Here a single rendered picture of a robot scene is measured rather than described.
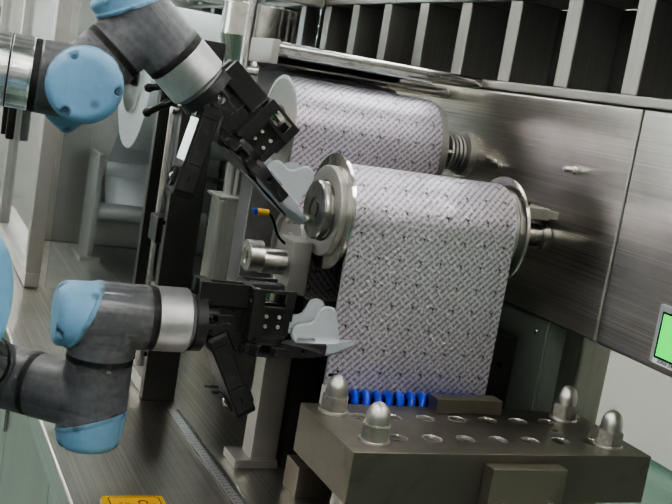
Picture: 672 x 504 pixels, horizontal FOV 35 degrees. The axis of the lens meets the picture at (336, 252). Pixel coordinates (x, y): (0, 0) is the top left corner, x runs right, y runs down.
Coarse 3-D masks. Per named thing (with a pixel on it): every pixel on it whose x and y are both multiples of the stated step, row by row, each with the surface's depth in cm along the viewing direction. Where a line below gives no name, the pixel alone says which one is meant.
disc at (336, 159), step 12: (336, 156) 132; (348, 168) 128; (348, 180) 128; (348, 192) 128; (348, 204) 127; (348, 216) 127; (348, 228) 127; (348, 240) 127; (312, 252) 136; (336, 252) 129; (324, 264) 132
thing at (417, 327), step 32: (352, 288) 129; (384, 288) 131; (416, 288) 133; (448, 288) 134; (480, 288) 136; (352, 320) 130; (384, 320) 132; (416, 320) 134; (448, 320) 135; (480, 320) 137; (352, 352) 131; (384, 352) 133; (416, 352) 135; (448, 352) 136; (480, 352) 138; (352, 384) 132; (384, 384) 134; (416, 384) 136; (448, 384) 137; (480, 384) 139
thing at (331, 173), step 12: (324, 168) 133; (336, 168) 130; (324, 180) 133; (336, 180) 129; (336, 192) 129; (336, 204) 129; (516, 204) 139; (336, 216) 128; (336, 228) 128; (312, 240) 134; (324, 240) 131; (336, 240) 128; (516, 240) 138; (324, 252) 131
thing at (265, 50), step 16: (256, 48) 156; (272, 48) 149; (288, 48) 151; (304, 48) 152; (352, 64) 156; (368, 64) 156; (384, 64) 157; (400, 64) 159; (416, 80) 163; (432, 80) 169; (448, 80) 162; (464, 80) 163; (480, 80) 164
